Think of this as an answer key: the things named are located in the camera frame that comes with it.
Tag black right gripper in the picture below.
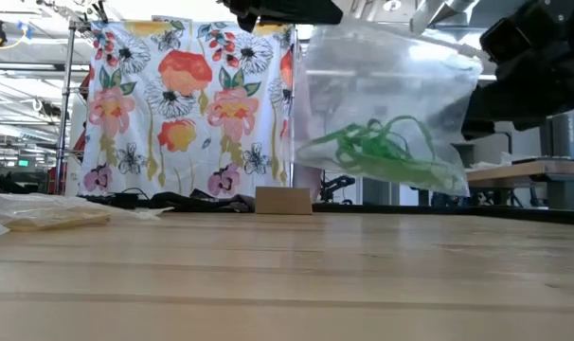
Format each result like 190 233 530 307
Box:
460 0 574 142

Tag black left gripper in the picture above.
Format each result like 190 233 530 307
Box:
218 0 345 34

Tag gray upright panels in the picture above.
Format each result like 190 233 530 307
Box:
538 113 574 160

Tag gray workbench with wooden top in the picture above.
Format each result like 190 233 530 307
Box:
465 158 574 209

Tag white floral cloth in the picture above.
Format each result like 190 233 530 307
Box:
80 18 297 198

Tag small brown cardboard box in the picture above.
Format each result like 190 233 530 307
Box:
254 186 314 216

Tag black round corded puck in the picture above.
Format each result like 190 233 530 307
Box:
107 187 149 209

